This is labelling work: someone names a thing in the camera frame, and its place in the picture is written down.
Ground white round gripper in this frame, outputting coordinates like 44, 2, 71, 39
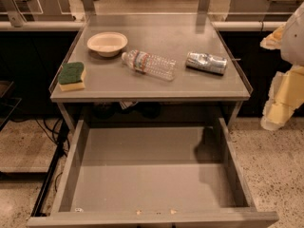
260, 3, 304, 131

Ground clear plastic water bottle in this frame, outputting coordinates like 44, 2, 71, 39
122, 49, 176, 81

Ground open grey top drawer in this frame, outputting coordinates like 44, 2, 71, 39
28, 118, 278, 228

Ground crushed silver drink can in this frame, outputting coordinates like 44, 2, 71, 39
185, 52, 228, 75

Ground grey metal cabinet table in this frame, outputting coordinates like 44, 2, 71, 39
50, 13, 251, 130

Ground white paper bowl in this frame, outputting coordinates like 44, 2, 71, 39
86, 32, 128, 58

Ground green and yellow sponge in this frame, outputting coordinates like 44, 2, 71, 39
58, 62, 86, 91

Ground dark side shelf unit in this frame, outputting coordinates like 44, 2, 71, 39
0, 81, 21, 131

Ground white horizontal rail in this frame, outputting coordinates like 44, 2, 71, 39
0, 21, 283, 31

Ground black floor cables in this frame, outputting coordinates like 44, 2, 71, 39
10, 116, 70, 192

